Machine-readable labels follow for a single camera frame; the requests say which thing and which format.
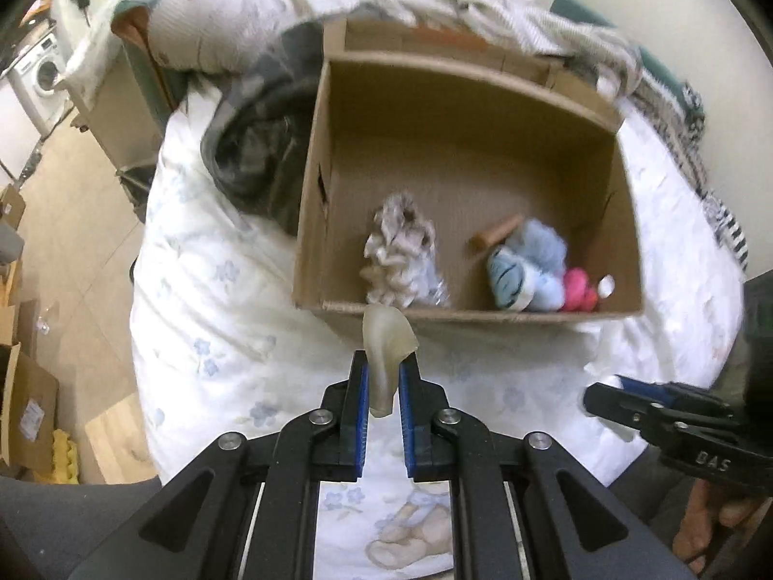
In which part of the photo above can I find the white washing machine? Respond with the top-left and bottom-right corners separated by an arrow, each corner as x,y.
6,33 -> 70,134

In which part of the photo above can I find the person's leg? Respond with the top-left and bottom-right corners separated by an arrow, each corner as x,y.
0,476 -> 161,580
607,447 -> 695,526

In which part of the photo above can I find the patterned scrunchie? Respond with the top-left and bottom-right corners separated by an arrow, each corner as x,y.
375,192 -> 437,244

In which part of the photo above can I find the green pillow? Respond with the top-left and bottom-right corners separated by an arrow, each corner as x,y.
549,0 -> 671,91

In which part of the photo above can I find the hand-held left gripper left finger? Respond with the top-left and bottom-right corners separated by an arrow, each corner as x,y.
66,350 -> 371,580

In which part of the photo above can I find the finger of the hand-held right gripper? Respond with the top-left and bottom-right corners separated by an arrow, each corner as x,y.
583,382 -> 665,439
616,376 -> 729,415

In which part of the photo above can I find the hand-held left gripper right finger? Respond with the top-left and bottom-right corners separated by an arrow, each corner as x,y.
397,353 -> 695,580

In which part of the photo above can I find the black white checkered cloth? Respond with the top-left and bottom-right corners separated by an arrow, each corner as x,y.
679,85 -> 705,134

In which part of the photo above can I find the person's right hand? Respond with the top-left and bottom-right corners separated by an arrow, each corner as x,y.
673,482 -> 768,576

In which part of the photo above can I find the light blue fluffy toy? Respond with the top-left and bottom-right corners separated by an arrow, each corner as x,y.
507,220 -> 565,273

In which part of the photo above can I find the yellow egg carton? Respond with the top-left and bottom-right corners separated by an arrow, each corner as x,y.
51,429 -> 82,484

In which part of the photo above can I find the large cardboard box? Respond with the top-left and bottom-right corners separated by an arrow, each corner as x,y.
0,344 -> 61,478

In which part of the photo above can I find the person's right leg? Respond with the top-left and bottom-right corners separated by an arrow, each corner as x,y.
607,447 -> 695,526

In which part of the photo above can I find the patterned knit blanket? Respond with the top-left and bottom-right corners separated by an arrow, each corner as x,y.
628,72 -> 714,194

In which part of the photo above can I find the tan cylinder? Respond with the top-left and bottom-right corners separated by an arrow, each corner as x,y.
471,213 -> 525,251

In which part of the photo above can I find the black white striped cloth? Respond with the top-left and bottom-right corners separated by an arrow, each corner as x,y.
701,190 -> 753,273

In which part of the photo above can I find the tan wooden board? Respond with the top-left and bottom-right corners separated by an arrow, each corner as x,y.
66,42 -> 176,170

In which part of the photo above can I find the pale printed duvet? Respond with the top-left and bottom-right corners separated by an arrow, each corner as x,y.
63,0 -> 641,98

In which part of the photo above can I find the small cardboard box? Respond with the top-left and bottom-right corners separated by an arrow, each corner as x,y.
0,184 -> 28,231

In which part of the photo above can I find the camouflage cloth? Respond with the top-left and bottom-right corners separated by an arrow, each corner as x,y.
199,30 -> 327,236

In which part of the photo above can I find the translucent silicone insole pad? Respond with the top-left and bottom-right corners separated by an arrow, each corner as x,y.
362,305 -> 419,419

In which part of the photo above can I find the grey bin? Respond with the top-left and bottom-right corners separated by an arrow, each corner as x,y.
0,223 -> 25,263

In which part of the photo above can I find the pink soft toy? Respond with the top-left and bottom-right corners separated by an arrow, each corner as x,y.
561,267 -> 600,313

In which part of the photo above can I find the person's left leg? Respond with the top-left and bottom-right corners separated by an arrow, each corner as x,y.
0,476 -> 161,580

